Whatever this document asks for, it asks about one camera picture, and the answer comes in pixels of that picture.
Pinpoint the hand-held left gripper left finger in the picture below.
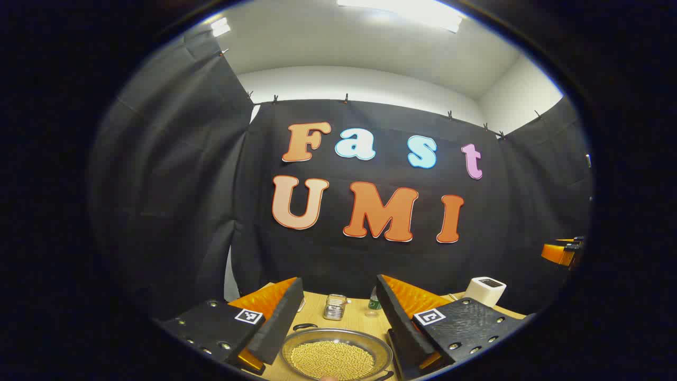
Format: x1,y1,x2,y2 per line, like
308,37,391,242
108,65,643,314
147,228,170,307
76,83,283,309
159,276,306,376

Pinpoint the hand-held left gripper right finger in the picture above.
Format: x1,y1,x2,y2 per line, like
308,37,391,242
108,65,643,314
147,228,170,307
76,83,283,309
376,274,529,380

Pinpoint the stainless steel pot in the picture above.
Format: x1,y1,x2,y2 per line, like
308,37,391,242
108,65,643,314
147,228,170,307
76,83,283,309
279,323,395,381

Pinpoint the pile of yellow soybeans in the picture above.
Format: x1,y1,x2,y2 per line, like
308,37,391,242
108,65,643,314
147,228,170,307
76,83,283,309
289,340,375,380

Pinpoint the white toaster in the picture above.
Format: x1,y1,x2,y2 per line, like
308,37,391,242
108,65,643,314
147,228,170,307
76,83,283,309
464,276,507,309

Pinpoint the black backdrop cloth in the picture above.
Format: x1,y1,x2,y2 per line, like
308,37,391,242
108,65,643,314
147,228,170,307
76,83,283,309
87,32,593,321

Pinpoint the long ceiling light panel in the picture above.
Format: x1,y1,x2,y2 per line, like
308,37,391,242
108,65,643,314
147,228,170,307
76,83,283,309
337,0,464,33

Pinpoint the wire mesh utensil holder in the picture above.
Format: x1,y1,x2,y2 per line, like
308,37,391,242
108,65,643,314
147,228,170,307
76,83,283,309
324,294,348,321

